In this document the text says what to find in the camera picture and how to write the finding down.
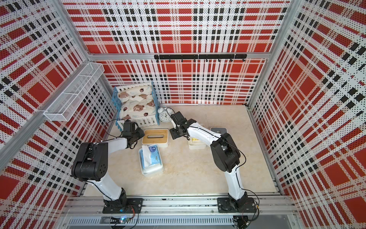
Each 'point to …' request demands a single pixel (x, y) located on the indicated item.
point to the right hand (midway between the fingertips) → (177, 132)
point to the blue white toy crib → (142, 121)
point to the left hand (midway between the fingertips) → (144, 131)
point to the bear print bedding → (136, 102)
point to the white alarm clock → (165, 114)
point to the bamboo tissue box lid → (163, 140)
